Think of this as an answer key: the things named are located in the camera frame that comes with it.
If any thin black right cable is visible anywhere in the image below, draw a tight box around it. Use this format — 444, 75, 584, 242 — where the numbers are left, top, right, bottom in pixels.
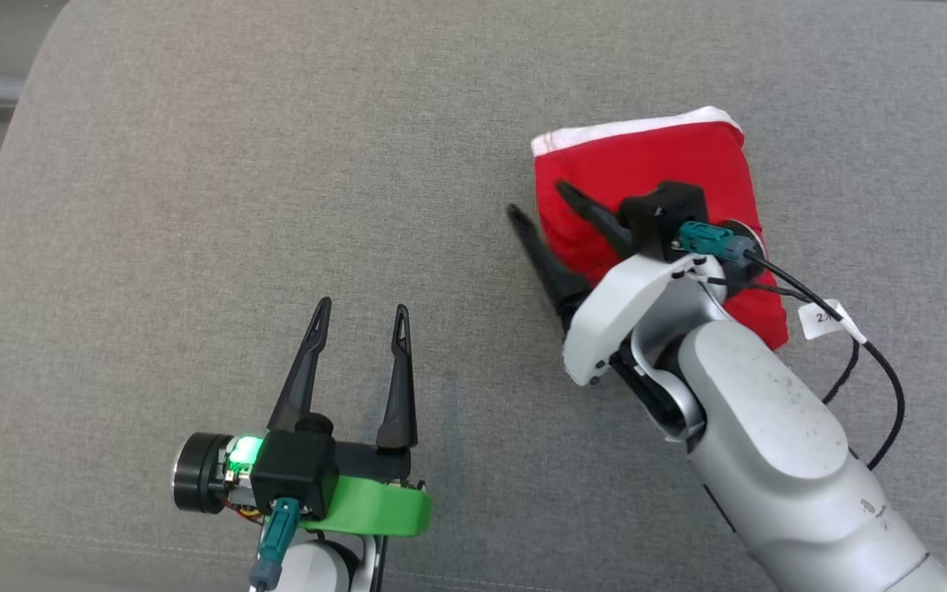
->
708, 275, 862, 405

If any white cable label tag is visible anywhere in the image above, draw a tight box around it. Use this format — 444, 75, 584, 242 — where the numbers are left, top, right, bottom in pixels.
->
798, 299, 868, 345

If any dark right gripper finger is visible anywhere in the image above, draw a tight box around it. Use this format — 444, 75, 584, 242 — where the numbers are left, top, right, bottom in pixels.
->
556, 181, 635, 257
507, 206, 591, 317

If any left teal connector cable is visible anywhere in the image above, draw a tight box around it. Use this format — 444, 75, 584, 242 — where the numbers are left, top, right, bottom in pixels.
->
248, 497, 303, 592

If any grey fabric sofa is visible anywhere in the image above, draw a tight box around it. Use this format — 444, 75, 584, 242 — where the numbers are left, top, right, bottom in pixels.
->
0, 0, 947, 592

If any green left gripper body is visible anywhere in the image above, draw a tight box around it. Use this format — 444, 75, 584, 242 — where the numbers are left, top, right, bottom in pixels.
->
172, 433, 432, 537

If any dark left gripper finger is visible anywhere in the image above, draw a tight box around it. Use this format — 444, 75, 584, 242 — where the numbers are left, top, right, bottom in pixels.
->
266, 298, 332, 434
376, 304, 418, 451

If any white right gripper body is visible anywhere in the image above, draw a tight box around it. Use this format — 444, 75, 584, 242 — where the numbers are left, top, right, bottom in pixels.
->
562, 220, 768, 387

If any teal connector cable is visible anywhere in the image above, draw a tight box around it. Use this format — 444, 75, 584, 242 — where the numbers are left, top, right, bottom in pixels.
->
248, 497, 303, 592
677, 220, 908, 472

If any red and white garment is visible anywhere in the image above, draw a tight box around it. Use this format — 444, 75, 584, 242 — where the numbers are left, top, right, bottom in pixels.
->
531, 106, 790, 353

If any right teal connector cable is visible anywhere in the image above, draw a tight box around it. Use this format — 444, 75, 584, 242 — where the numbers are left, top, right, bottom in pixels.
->
677, 220, 908, 472

